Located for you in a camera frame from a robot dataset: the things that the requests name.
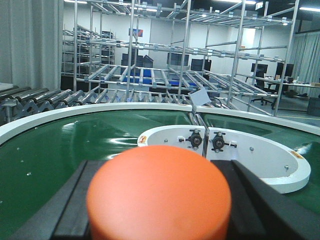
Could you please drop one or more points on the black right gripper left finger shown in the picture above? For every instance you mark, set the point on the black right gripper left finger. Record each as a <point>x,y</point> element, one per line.
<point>64,216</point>

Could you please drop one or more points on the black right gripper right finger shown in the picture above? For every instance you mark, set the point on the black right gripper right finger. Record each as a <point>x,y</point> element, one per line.
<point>259,212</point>

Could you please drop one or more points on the white inner conveyor guard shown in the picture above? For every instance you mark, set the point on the white inner conveyor guard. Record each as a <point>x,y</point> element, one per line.
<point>277,165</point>

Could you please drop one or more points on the green conveyor belt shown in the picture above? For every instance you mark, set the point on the green conveyor belt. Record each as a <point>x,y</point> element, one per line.
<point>35,164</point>

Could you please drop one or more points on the white outer conveyor rim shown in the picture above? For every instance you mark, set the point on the white outer conveyor rim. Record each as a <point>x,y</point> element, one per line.
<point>14,128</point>

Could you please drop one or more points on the steel roller conveyor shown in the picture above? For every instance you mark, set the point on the steel roller conveyor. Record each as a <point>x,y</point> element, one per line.
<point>20,102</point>

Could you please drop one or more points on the black office chair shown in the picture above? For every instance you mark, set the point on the black office chair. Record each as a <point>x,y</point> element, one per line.
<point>261,85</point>

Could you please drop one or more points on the office desk with monitors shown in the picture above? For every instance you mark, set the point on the office desk with monitors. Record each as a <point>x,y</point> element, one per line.
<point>292,87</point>

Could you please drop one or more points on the pipe flow rack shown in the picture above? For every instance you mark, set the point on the pipe flow rack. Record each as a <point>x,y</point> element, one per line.
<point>173,46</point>

